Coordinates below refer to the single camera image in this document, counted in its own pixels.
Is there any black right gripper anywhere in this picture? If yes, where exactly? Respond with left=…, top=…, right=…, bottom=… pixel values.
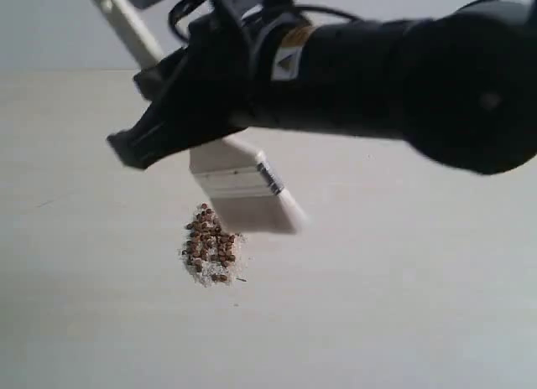
left=107, top=0, right=310, bottom=170

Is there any wooden paint brush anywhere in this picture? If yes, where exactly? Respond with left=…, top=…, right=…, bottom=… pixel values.
left=92, top=0, right=307, bottom=235

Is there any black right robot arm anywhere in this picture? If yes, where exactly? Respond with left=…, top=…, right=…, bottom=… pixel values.
left=107, top=0, right=536, bottom=175

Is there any brown beans and rice pile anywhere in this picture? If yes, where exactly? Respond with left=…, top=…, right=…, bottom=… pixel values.
left=178, top=202, right=247, bottom=288

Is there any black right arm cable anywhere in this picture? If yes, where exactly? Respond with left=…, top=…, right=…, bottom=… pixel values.
left=167, top=0, right=362, bottom=42

